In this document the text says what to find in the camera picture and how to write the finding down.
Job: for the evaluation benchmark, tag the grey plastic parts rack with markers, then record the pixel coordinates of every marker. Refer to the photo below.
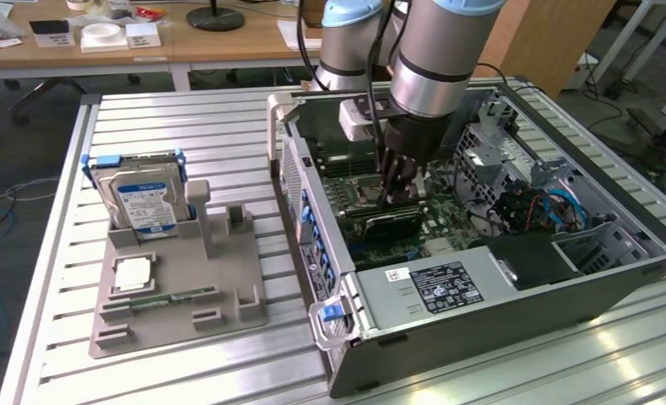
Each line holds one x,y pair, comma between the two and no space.
186,312

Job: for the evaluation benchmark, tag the white paper stack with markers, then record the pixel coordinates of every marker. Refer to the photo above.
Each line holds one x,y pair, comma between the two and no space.
287,36

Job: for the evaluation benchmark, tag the white labelled box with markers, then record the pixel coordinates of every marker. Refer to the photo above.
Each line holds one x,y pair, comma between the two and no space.
141,31

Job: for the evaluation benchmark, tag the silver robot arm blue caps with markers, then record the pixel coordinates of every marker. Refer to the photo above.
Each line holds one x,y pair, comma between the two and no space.
434,63

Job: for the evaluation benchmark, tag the silver power supply unit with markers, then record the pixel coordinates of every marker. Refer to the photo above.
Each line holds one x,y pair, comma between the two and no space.
389,295

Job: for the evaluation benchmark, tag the CPU socket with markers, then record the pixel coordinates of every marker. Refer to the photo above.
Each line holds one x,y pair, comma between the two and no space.
366,187

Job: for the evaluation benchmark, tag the graphics card with black fan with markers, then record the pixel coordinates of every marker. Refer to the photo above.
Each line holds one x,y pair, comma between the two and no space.
391,225

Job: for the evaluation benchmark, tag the beige tape roll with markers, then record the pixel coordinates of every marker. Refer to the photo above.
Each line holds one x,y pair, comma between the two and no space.
77,5

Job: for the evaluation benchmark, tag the hard disk in blue carrier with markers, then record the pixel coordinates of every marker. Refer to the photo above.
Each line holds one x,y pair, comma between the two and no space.
141,202

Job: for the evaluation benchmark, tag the silver CPU chip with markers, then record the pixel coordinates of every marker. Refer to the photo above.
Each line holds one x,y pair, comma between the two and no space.
131,276

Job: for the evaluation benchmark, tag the dark grey open PC case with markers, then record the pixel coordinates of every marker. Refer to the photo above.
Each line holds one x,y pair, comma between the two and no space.
479,329

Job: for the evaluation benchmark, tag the dark object in plastic wrap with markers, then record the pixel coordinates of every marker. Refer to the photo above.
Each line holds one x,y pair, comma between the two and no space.
118,14

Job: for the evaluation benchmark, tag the black installed RAM stick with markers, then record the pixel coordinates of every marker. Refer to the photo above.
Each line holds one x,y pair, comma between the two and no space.
355,213

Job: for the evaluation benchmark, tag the white box with black lid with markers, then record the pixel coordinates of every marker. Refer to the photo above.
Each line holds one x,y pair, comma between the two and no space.
51,38

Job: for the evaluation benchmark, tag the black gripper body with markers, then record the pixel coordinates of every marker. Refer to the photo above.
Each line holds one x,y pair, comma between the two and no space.
417,135

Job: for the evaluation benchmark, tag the white flat box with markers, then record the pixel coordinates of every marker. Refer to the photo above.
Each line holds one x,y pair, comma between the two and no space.
105,46

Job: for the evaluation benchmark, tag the black round lamp base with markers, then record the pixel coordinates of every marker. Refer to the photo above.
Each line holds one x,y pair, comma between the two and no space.
214,19

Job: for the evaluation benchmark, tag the green RAM stick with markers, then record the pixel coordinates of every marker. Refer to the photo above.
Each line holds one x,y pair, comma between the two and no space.
158,301

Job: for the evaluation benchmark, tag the white paper card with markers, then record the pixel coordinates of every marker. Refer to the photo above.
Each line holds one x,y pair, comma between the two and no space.
0,43

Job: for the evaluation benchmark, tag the green motherboard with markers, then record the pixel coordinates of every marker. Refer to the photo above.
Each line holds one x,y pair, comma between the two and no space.
450,230

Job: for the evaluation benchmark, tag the red packet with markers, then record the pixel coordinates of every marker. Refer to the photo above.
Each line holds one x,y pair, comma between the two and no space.
147,13

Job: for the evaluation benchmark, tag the wooden cabinet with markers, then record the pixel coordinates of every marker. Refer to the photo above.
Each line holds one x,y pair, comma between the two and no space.
535,42

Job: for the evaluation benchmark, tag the silver disk bay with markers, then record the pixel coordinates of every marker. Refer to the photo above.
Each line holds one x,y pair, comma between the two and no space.
609,249

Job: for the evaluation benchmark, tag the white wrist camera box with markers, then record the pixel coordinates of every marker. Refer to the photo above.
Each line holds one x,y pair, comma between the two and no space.
355,124

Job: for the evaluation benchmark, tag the silver perforated drive cage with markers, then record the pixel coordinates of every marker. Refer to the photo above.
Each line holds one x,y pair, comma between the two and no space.
482,173

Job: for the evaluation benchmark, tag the wooden desk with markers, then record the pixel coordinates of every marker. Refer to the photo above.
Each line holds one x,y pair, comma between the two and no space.
226,46

